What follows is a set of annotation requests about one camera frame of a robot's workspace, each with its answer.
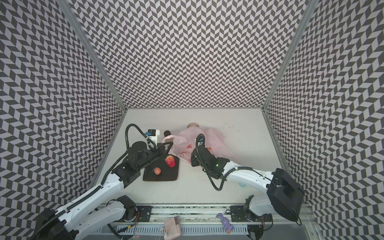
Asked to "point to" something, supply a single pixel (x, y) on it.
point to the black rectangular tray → (167, 173)
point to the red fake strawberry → (170, 161)
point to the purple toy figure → (228, 227)
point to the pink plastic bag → (184, 141)
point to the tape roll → (192, 124)
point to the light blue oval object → (242, 184)
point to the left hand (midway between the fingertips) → (173, 144)
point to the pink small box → (172, 227)
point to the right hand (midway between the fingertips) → (193, 158)
